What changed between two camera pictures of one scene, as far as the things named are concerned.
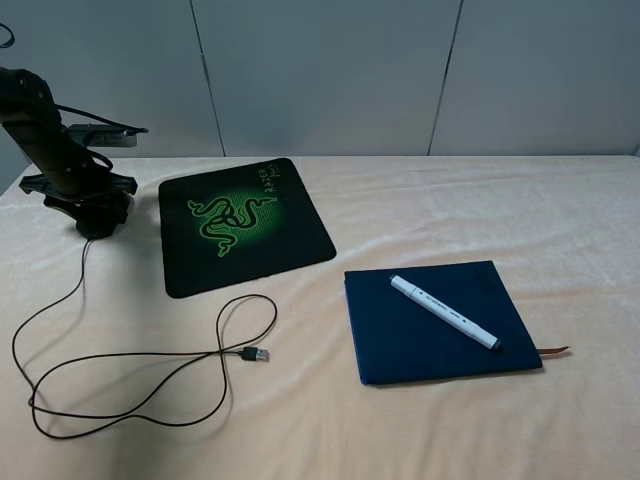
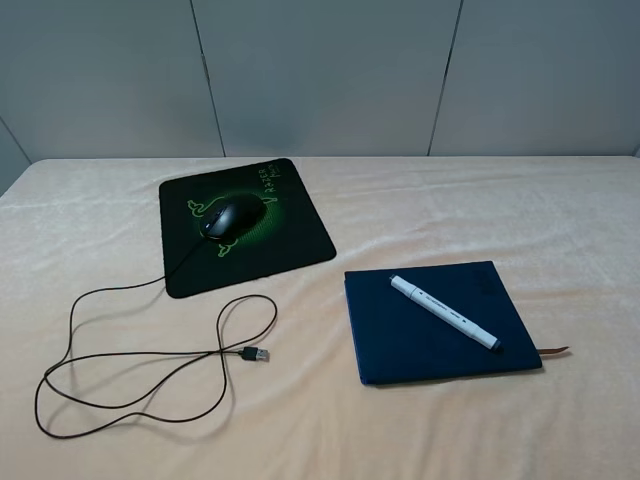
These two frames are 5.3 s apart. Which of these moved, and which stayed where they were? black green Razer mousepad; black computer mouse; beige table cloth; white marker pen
Moved: black computer mouse
Stayed: beige table cloth; white marker pen; black green Razer mousepad
